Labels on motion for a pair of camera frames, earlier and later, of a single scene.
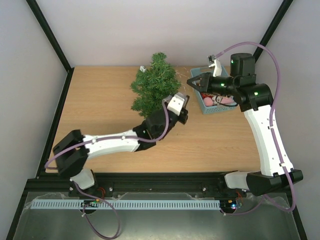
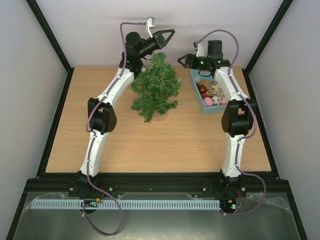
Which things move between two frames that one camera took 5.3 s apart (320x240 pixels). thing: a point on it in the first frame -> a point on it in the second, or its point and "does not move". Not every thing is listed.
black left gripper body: x=184 y=113 -> x=158 y=45
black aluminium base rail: x=195 y=185 does not move
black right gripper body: x=206 y=83 -> x=193 y=61
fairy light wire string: x=181 y=75 -> x=165 y=80
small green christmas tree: x=150 y=88 does not move
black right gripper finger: x=198 y=88 -> x=185 y=65
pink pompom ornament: x=208 y=101 does not move
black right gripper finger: x=194 y=78 -> x=183 y=57
